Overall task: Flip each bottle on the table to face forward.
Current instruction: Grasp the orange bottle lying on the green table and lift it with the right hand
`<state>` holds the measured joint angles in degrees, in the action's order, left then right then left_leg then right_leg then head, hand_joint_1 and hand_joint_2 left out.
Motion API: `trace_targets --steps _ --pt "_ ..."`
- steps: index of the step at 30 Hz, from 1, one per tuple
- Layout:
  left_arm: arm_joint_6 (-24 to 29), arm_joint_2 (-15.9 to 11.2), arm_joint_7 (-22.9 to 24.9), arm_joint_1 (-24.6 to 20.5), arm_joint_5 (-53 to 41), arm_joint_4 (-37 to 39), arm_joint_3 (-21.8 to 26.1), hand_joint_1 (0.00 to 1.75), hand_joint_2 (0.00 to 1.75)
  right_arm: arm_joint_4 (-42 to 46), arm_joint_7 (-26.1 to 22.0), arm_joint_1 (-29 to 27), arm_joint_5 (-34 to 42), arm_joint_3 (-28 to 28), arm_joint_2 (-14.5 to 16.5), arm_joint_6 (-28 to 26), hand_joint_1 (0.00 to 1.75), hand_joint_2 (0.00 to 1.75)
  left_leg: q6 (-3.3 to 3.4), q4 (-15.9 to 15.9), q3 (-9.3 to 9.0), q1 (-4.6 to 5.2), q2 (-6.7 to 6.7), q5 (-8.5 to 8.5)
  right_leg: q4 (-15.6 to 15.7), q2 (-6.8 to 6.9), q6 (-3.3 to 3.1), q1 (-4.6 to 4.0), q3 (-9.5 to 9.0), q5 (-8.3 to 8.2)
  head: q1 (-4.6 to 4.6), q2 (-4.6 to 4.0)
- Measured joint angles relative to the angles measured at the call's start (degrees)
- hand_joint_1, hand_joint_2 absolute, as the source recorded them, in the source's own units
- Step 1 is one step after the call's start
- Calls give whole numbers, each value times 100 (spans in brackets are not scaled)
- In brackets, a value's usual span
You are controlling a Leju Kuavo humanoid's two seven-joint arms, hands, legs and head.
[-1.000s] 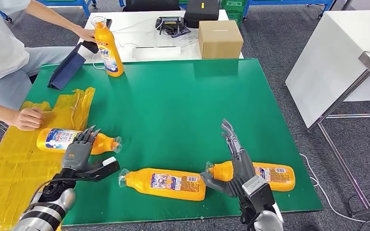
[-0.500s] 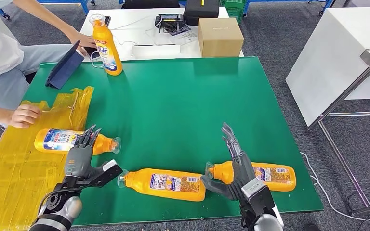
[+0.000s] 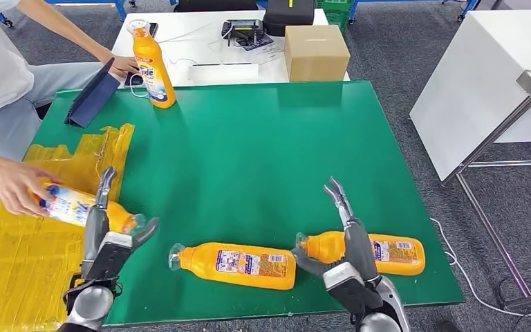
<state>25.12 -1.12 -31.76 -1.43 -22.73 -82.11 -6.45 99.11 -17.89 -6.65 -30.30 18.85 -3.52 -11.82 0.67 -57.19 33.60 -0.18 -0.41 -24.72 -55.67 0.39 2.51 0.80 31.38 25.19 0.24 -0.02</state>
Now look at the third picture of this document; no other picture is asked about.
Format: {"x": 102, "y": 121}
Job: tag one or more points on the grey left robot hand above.
{"x": 95, "y": 224}

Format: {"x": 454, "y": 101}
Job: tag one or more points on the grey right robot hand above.
{"x": 359, "y": 247}

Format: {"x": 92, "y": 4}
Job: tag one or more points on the orange detergent bottle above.
{"x": 398, "y": 254}
{"x": 242, "y": 266}
{"x": 154, "y": 68}
{"x": 71, "y": 206}

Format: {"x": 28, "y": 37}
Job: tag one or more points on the person's left forearm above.
{"x": 64, "y": 30}

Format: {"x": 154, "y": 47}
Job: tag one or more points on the yellow taped cardboard sheet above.
{"x": 18, "y": 256}

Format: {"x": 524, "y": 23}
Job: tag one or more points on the person's right hand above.
{"x": 18, "y": 188}

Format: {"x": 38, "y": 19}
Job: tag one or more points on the person's hand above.
{"x": 121, "y": 64}
{"x": 18, "y": 188}

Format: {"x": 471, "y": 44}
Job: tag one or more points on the tablet in blue case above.
{"x": 92, "y": 98}

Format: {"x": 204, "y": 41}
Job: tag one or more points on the green table mat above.
{"x": 247, "y": 146}

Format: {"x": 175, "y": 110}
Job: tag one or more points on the person's left hand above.
{"x": 121, "y": 64}

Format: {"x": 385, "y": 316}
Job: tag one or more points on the white side table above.
{"x": 467, "y": 91}

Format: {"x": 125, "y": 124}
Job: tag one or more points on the flat white box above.
{"x": 223, "y": 73}

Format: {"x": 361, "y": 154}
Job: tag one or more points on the brown cardboard box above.
{"x": 317, "y": 52}

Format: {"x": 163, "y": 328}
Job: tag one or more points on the white desk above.
{"x": 192, "y": 50}

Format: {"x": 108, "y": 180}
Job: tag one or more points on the printed blue leaflet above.
{"x": 256, "y": 42}

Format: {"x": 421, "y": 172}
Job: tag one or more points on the green plastic crate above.
{"x": 334, "y": 13}

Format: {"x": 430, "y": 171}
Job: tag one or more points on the black hard case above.
{"x": 288, "y": 16}

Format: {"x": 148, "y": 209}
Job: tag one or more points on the black handheld device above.
{"x": 242, "y": 30}

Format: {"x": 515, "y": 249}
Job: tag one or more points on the metal table frame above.
{"x": 513, "y": 162}

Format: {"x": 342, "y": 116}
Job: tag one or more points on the black phone with round camera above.
{"x": 153, "y": 28}

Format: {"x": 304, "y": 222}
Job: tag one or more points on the blue metal cart frame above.
{"x": 121, "y": 7}
{"x": 469, "y": 7}

